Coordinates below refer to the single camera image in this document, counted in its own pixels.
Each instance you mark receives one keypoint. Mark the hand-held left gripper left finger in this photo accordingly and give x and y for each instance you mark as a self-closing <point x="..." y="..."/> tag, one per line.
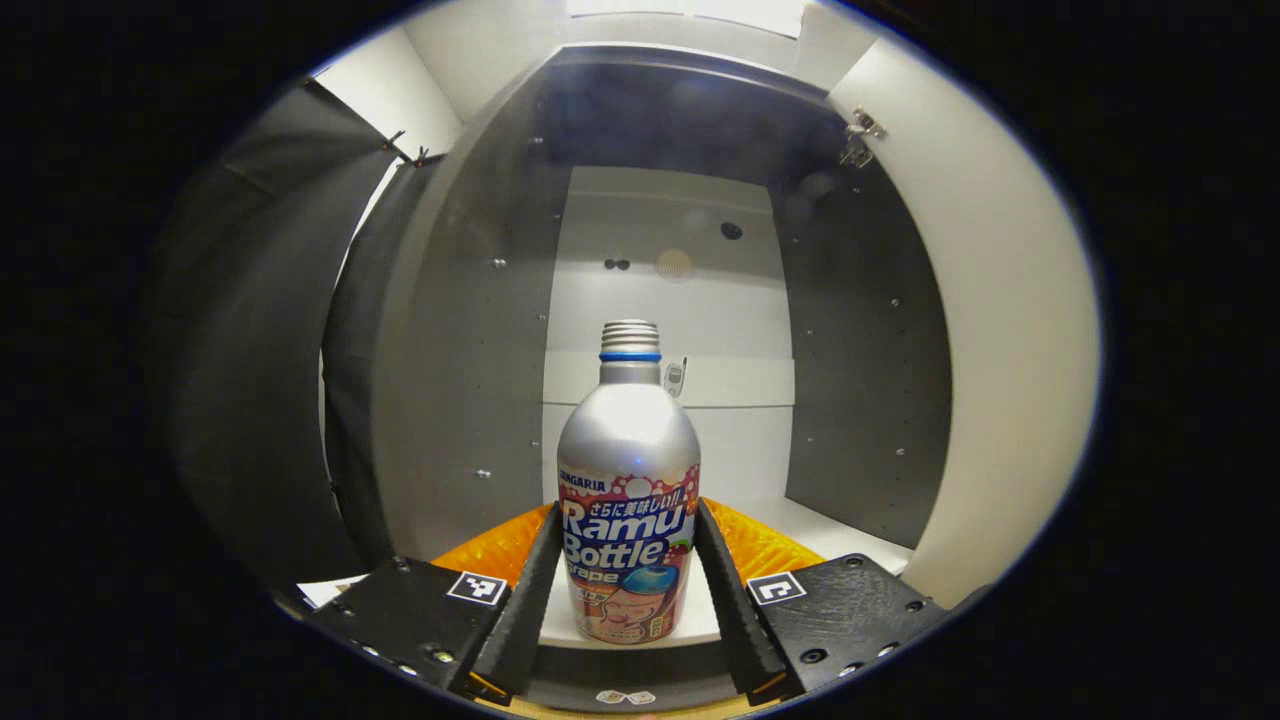
<point x="525" y="610"/>

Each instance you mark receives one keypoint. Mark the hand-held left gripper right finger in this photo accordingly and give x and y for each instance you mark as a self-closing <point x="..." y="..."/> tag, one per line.
<point x="730" y="610"/>

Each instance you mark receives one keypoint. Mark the silver bottle with pink label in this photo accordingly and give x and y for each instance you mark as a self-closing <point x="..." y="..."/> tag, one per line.
<point x="628" y="450"/>

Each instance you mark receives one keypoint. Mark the grey cabinet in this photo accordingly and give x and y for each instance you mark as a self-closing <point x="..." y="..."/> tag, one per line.
<point x="470" y="350"/>

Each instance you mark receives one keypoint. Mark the beige cabinet door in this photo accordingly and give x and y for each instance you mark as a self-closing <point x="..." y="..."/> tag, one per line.
<point x="1010" y="350"/>

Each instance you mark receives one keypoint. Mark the black backdrop cloth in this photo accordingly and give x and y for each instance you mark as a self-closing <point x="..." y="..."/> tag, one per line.
<point x="260" y="350"/>

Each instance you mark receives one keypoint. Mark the large ceiling light panel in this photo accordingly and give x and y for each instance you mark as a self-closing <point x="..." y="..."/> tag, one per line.
<point x="690" y="12"/>

